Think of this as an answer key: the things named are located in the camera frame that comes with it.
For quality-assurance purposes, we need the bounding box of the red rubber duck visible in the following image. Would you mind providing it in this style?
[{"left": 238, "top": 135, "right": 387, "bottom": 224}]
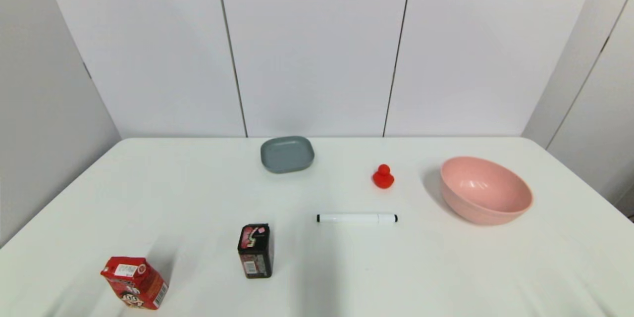
[{"left": 372, "top": 164, "right": 395, "bottom": 189}]

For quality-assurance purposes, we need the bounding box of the grey square plate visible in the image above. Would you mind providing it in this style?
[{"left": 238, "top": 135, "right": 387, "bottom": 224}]
[{"left": 261, "top": 136, "right": 316, "bottom": 174}]

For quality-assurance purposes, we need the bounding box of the red milk carton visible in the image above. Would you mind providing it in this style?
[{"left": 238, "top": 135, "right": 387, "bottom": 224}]
[{"left": 100, "top": 256, "right": 168, "bottom": 311}]

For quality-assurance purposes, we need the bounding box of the dark small tin box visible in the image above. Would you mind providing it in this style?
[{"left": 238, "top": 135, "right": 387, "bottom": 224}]
[{"left": 237, "top": 223, "right": 273, "bottom": 279}]

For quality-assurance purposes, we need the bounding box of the white marker pen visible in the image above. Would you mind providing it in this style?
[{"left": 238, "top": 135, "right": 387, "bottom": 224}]
[{"left": 317, "top": 213, "right": 399, "bottom": 224}]

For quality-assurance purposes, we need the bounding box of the pink bowl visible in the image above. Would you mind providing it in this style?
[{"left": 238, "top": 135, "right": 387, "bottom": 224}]
[{"left": 440, "top": 156, "right": 534, "bottom": 226}]

